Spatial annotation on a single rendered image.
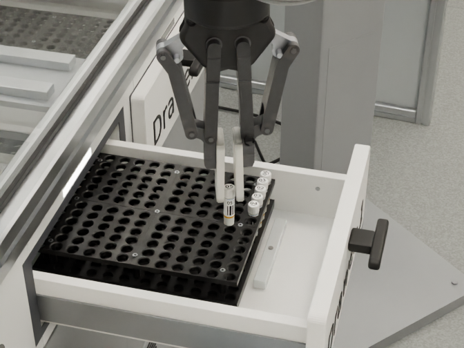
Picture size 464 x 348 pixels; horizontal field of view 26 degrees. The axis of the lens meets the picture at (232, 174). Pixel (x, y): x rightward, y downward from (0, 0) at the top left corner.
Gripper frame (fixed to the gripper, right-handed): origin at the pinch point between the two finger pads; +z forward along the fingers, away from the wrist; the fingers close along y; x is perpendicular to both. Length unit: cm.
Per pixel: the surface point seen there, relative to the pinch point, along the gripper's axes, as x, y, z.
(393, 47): 159, 56, 78
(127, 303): -5.8, -10.7, 12.1
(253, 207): 4.8, 2.8, 9.2
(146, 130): 25.2, -8.4, 12.2
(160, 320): -7.1, -7.5, 13.4
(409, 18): 157, 60, 68
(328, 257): -5.6, 9.2, 7.7
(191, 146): 49, -2, 31
